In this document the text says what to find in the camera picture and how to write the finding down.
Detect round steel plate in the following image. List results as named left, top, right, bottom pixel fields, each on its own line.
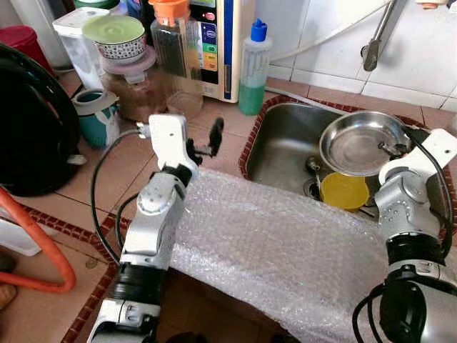
left=318, top=111, right=413, bottom=178

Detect yellow plastic bowl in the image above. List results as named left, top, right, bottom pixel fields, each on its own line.
left=319, top=171, right=371, bottom=212

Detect dish soap bottle green liquid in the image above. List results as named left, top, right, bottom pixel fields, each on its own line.
left=238, top=19, right=273, bottom=116

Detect stainless steel sink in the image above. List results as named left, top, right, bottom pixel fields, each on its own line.
left=239, top=95, right=457, bottom=222

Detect clear jar brown contents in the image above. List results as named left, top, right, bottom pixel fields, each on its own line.
left=100, top=46, right=172, bottom=122

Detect beige water ionizer appliance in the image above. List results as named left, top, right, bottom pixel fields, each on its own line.
left=187, top=0, right=256, bottom=103

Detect clear pitcher orange lid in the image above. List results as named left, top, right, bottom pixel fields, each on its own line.
left=149, top=0, right=204, bottom=119

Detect grey metal faucet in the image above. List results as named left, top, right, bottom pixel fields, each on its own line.
left=361, top=0, right=401, bottom=72

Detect teal bunny mug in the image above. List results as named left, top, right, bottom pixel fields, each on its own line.
left=71, top=88, right=122, bottom=149

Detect clear bubble wrap sheet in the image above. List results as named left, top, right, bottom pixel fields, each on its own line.
left=168, top=166, right=401, bottom=343

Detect patterned ceramic bowl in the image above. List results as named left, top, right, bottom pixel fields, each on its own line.
left=93, top=32, right=149, bottom=61

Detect pale green round lid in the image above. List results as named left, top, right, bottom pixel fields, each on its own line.
left=81, top=14, right=147, bottom=45

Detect large black pot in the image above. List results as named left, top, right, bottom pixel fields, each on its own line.
left=0, top=43, right=81, bottom=197

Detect clear container white lid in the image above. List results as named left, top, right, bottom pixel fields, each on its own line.
left=52, top=7, right=108, bottom=92

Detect white plastic object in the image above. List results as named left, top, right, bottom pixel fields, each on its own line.
left=0, top=217, right=44, bottom=257

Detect red plastic container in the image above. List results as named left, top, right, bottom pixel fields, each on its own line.
left=0, top=25, right=54, bottom=76

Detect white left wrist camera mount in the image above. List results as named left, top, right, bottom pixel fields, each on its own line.
left=136, top=113, right=199, bottom=172

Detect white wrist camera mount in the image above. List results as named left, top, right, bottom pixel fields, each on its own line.
left=378, top=129, right=457, bottom=187
left=136, top=113, right=199, bottom=172

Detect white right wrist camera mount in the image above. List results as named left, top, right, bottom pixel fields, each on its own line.
left=378, top=129, right=457, bottom=187

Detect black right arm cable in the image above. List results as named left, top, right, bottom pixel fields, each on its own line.
left=403, top=127, right=456, bottom=258

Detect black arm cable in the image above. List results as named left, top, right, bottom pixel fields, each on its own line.
left=89, top=129, right=144, bottom=265
left=403, top=127, right=456, bottom=258

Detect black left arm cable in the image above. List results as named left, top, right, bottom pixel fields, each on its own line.
left=89, top=129, right=144, bottom=265

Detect thin white hose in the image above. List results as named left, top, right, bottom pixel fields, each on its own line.
left=270, top=0, right=393, bottom=64

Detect orange hose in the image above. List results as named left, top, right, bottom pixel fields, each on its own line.
left=0, top=186, right=77, bottom=294

